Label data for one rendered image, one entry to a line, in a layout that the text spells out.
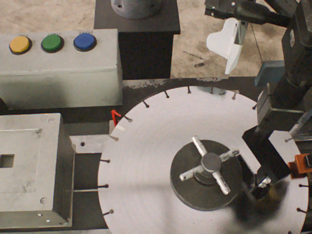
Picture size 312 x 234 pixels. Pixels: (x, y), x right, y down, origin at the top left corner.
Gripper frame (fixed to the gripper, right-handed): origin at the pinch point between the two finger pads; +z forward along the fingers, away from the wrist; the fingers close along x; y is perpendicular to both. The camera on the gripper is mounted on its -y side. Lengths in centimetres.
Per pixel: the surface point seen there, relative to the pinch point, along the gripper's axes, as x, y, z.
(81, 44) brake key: -8.9, 30.9, 1.4
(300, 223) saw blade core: 9.3, -15.0, 20.8
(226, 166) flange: 7.1, -2.3, 15.5
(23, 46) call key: -6.8, 42.6, 4.6
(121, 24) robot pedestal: -34.7, 31.3, -8.3
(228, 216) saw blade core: 10.2, -4.1, 22.1
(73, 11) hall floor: -137, 94, -26
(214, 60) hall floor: -129, 2, -15
